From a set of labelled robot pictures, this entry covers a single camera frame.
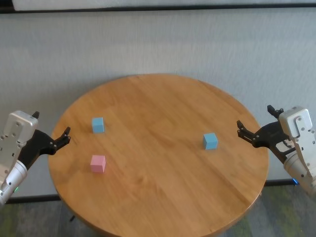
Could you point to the black wall rail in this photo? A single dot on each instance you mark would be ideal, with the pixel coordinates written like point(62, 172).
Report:
point(158, 8)

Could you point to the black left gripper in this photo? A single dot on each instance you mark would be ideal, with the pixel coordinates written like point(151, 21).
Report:
point(37, 145)

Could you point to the black table leg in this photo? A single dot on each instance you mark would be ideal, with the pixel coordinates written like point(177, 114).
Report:
point(72, 218)

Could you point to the pink cube block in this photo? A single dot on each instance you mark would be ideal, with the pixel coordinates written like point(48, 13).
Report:
point(97, 164)

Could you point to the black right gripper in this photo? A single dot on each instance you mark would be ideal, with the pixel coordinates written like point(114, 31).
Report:
point(271, 135)

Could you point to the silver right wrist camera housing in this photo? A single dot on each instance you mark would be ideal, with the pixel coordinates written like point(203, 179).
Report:
point(298, 128)

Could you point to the blue cube block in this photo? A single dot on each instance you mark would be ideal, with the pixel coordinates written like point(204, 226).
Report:
point(210, 141)
point(98, 125)

